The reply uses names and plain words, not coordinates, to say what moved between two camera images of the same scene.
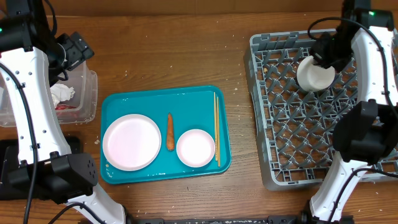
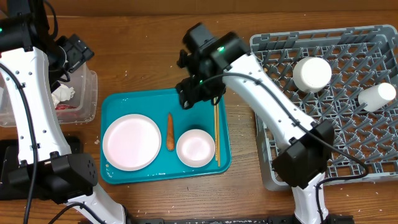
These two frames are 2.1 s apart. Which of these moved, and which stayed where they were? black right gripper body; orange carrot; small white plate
Moved: black right gripper body
Stayed: small white plate; orange carrot
